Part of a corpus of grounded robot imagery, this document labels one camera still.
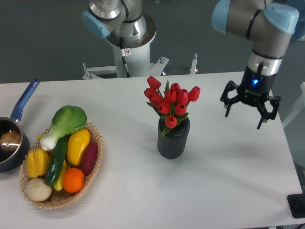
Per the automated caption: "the yellow mango toy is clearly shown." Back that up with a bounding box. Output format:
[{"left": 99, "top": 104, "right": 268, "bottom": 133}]
[{"left": 66, "top": 128, "right": 91, "bottom": 167}]

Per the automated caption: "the blue translucent container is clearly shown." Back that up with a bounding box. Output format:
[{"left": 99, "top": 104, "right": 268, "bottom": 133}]
[{"left": 289, "top": 0, "right": 305, "bottom": 41}]

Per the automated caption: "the woven wicker basket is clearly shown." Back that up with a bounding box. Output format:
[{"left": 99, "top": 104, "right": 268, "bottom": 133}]
[{"left": 19, "top": 123, "right": 103, "bottom": 209}]

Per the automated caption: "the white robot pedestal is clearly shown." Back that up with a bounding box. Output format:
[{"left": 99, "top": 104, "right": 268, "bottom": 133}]
[{"left": 81, "top": 11, "right": 200, "bottom": 80}]

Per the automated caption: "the yellow bell pepper toy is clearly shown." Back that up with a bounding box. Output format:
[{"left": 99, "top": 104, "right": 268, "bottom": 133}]
[{"left": 26, "top": 148, "right": 50, "bottom": 178}]

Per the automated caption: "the black device at edge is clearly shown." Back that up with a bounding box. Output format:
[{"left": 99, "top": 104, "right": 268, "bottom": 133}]
[{"left": 287, "top": 193, "right": 305, "bottom": 219}]

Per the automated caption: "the yellow banana toy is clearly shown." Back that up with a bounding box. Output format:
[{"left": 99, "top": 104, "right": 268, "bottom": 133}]
[{"left": 53, "top": 160, "right": 67, "bottom": 191}]

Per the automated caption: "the dark grey ribbed vase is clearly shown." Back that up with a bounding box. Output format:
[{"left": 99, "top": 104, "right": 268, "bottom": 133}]
[{"left": 157, "top": 118, "right": 191, "bottom": 159}]

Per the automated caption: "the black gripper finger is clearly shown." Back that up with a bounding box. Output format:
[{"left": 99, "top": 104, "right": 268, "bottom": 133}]
[
  {"left": 254, "top": 94, "right": 281, "bottom": 130},
  {"left": 220, "top": 81, "right": 241, "bottom": 117}
]

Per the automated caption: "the purple sweet potato toy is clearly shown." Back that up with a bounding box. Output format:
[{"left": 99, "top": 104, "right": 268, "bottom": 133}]
[{"left": 80, "top": 142, "right": 98, "bottom": 175}]

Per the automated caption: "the white frame at right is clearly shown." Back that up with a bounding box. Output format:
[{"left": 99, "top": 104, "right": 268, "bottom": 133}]
[{"left": 282, "top": 82, "right": 305, "bottom": 129}]

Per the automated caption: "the white steamed bun toy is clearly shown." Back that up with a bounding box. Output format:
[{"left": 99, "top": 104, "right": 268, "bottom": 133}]
[{"left": 25, "top": 178, "right": 52, "bottom": 201}]

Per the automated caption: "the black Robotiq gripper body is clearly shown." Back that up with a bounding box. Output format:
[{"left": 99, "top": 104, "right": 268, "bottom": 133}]
[{"left": 237, "top": 66, "right": 276, "bottom": 106}]

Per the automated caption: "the green cucumber toy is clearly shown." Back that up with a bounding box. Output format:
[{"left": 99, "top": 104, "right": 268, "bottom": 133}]
[{"left": 45, "top": 136, "right": 68, "bottom": 186}]

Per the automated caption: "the blue saucepan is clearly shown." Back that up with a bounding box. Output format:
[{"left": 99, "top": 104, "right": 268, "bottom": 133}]
[{"left": 0, "top": 78, "right": 40, "bottom": 172}]

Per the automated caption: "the brown meat patty toy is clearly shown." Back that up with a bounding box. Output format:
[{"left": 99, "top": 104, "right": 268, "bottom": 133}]
[{"left": 0, "top": 131, "right": 21, "bottom": 151}]

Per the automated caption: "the red tulip bouquet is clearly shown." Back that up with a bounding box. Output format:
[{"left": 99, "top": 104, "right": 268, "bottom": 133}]
[{"left": 144, "top": 76, "right": 201, "bottom": 135}]

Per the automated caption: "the orange fruit toy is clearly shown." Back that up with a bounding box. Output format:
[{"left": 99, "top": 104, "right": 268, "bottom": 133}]
[{"left": 63, "top": 167, "right": 84, "bottom": 193}]

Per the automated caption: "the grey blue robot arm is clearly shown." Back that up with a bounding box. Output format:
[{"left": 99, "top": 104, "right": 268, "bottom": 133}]
[{"left": 82, "top": 0, "right": 299, "bottom": 123}]

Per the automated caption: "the green bok choy toy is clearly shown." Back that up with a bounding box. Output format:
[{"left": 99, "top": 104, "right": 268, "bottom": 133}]
[{"left": 40, "top": 105, "right": 87, "bottom": 151}]

